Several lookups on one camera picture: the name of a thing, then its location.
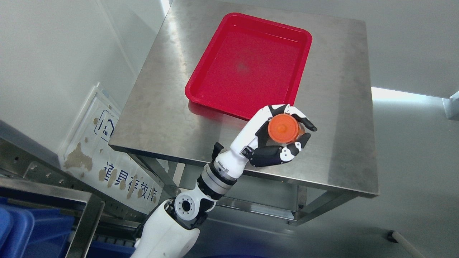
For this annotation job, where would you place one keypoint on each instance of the red plastic tray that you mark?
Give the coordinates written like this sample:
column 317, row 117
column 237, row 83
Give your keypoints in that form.
column 249, row 63

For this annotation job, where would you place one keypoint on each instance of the white floor sign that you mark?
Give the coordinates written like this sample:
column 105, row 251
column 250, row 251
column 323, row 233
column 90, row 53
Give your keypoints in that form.
column 87, row 156

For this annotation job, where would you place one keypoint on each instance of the stainless steel table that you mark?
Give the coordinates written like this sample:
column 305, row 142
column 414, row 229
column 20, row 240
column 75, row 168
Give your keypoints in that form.
column 159, row 121

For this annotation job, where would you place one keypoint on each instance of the large blue bin left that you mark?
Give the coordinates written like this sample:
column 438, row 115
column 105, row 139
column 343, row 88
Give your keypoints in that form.
column 30, row 232

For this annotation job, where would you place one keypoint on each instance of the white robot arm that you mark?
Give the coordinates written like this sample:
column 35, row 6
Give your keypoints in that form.
column 172, row 228

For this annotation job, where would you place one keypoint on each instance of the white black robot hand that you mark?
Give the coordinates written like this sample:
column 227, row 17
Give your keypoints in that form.
column 250, row 145

